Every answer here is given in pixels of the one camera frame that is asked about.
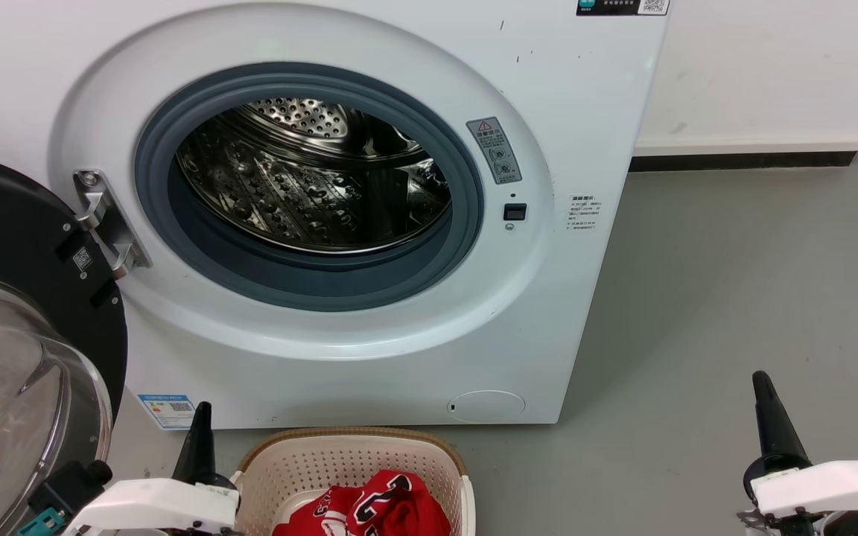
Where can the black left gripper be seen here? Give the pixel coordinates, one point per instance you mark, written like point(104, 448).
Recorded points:
point(202, 477)

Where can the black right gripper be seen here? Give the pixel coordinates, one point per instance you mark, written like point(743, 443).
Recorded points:
point(760, 470)

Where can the red basketball jersey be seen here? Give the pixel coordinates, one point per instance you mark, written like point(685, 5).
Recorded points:
point(392, 510)

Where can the cream perforated laundry basket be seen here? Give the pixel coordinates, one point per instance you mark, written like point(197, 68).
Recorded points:
point(310, 465)

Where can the stainless steel washing machine drum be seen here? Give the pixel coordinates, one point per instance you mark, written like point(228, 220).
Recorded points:
point(302, 186)

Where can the black glass washer door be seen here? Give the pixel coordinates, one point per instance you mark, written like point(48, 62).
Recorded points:
point(12, 231)

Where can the blue energy label sticker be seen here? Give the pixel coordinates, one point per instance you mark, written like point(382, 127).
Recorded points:
point(167, 412)

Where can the grey rubber door gasket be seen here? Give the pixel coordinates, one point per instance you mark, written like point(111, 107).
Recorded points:
point(310, 281)

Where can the white front-load washing machine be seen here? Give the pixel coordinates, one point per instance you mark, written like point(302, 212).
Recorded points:
point(399, 357)

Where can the white QR code sticker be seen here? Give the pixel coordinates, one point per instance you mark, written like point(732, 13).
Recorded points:
point(83, 259)

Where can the silver metal door hinge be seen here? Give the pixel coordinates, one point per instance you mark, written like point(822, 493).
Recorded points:
point(107, 223)

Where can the white and black baseboard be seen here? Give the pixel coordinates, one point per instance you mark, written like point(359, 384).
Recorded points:
point(749, 152)

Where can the small printed text label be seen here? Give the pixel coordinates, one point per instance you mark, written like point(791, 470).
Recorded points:
point(585, 213)

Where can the round white filter cover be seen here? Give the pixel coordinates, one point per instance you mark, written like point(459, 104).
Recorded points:
point(486, 406)

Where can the black door lock slot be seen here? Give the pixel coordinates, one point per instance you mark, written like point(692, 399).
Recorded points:
point(515, 212)

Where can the grey warning sticker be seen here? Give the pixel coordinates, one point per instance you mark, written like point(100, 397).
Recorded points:
point(494, 150)

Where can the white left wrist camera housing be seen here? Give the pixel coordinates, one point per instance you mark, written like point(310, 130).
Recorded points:
point(153, 506)

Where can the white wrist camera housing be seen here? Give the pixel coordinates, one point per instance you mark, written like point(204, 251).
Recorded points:
point(153, 506)
point(839, 487)

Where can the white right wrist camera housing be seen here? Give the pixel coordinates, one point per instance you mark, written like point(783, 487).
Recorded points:
point(839, 487)

